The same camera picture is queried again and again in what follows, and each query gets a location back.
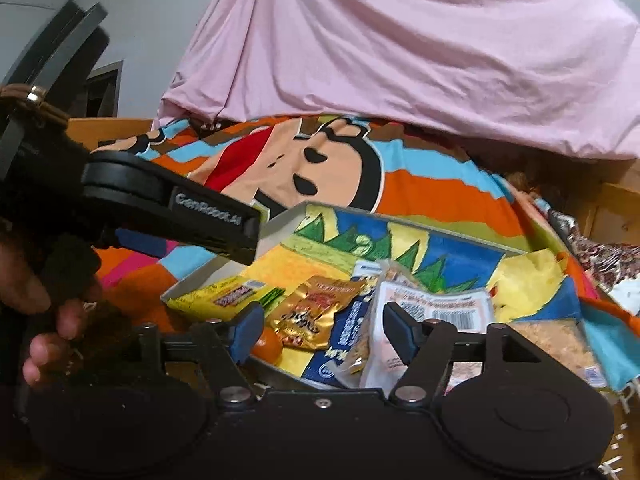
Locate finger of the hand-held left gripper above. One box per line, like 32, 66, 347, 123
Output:
164, 184, 262, 267

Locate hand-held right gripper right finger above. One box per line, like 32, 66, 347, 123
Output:
381, 302, 544, 407

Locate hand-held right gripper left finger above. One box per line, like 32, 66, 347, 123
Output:
132, 302, 266, 408

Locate small orange fruit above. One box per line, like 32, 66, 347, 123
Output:
250, 329, 285, 361

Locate yellow snack packet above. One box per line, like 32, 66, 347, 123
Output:
166, 280, 282, 324

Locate white pink barcode packet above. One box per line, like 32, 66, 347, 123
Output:
360, 280, 495, 392

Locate blue snack packet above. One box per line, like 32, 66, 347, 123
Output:
299, 264, 383, 390

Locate grey metal tray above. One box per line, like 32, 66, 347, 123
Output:
160, 200, 532, 392

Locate gold red snack sachet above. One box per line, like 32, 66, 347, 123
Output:
265, 275, 367, 352

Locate puffed rice cake packet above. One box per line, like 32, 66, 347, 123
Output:
447, 319, 607, 393

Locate person's left hand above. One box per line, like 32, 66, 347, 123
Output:
0, 240, 103, 392

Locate dark window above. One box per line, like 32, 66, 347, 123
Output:
84, 60, 124, 122

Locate brown cartoon printed blanket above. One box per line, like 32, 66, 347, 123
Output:
65, 115, 640, 480

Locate grey flat bars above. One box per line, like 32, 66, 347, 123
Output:
0, 2, 110, 181

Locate white brown floral quilt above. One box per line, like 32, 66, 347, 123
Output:
544, 209, 640, 317

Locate pink hanging sheet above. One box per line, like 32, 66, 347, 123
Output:
152, 0, 640, 162

